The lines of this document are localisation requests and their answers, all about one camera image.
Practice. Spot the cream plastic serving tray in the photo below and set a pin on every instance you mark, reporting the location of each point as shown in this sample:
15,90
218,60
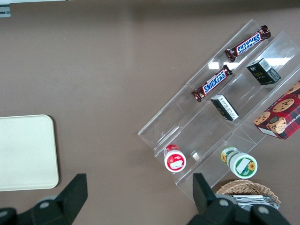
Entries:
25,152

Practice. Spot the silver foil packets stack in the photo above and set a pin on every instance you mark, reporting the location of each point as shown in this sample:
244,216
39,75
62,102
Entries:
253,200

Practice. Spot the grey metal bracket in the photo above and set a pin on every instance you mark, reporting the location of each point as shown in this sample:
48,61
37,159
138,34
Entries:
4,11

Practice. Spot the Snickers chocolate bar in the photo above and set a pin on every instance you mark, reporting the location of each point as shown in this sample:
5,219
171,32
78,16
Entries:
248,43
212,83

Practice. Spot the small black carton box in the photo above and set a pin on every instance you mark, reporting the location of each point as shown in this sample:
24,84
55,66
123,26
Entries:
225,107
263,72

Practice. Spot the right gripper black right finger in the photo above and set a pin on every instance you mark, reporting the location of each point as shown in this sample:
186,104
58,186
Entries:
205,194

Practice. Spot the red-lidded small jar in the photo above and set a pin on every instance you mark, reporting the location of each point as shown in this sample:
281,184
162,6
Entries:
174,160

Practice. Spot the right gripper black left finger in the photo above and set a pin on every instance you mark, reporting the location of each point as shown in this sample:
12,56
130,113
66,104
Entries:
72,194

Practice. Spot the clear acrylic tiered display stand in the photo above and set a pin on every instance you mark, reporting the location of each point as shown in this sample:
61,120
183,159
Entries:
187,131

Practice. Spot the light wicker basket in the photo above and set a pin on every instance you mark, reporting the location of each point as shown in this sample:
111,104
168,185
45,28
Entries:
241,187

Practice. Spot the red tartan cookie box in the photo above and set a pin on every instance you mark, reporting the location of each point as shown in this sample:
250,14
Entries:
283,114

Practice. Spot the green sunflower-lidded jar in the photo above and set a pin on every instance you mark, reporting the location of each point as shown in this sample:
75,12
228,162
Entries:
241,164

